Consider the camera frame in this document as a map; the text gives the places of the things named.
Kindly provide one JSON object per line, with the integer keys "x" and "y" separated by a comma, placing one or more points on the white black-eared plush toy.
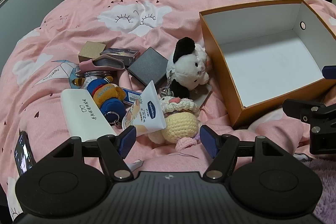
{"x": 189, "y": 66}

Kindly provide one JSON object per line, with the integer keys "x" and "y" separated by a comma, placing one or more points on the purple fuzzy blanket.
{"x": 325, "y": 179}

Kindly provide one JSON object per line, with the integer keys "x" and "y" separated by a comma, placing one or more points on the black smartphone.
{"x": 23, "y": 155}

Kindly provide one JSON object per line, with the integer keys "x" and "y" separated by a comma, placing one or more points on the illustrated card box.
{"x": 118, "y": 53}

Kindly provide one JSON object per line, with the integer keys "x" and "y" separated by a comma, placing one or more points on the pink card holder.
{"x": 86, "y": 65}

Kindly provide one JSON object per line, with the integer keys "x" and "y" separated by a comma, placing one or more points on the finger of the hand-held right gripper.
{"x": 302, "y": 108}
{"x": 329, "y": 71}

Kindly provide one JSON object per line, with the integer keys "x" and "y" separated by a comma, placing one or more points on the cream crochet doll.
{"x": 181, "y": 121}

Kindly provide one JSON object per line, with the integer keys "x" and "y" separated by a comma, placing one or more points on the white rectangular case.
{"x": 84, "y": 113}

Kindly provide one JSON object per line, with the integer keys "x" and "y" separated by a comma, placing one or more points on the white lotion tube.
{"x": 147, "y": 108}

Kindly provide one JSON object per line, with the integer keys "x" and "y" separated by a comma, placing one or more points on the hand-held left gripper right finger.
{"x": 208, "y": 141}

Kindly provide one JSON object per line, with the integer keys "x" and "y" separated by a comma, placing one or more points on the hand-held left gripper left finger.
{"x": 127, "y": 140}

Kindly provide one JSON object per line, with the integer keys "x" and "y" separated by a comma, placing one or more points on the blue white card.
{"x": 130, "y": 96}

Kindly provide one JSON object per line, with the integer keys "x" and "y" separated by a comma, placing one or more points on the dark grey box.
{"x": 148, "y": 65}

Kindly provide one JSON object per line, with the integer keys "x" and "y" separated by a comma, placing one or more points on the orange cardboard box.
{"x": 262, "y": 61}

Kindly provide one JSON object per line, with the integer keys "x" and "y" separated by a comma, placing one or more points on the small brown box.
{"x": 90, "y": 52}

